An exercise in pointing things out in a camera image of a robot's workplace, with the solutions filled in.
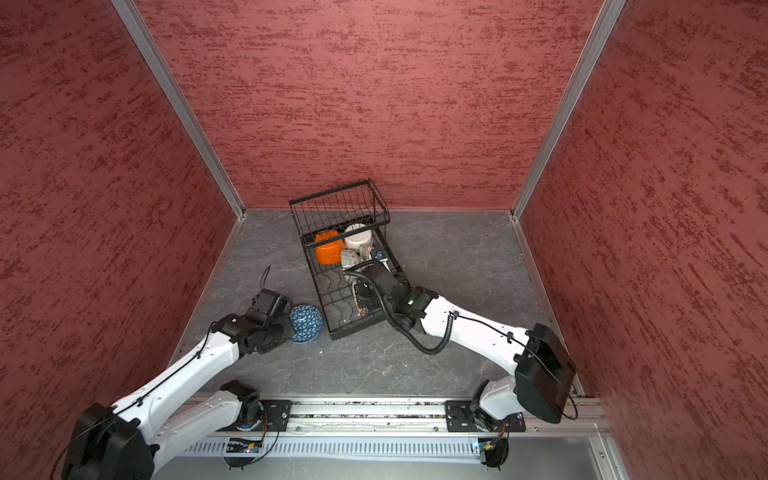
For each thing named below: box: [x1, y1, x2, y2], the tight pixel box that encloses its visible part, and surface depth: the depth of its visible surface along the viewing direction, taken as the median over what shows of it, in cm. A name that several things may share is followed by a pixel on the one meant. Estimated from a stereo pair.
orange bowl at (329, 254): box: [315, 230, 345, 265], surface depth 102 cm
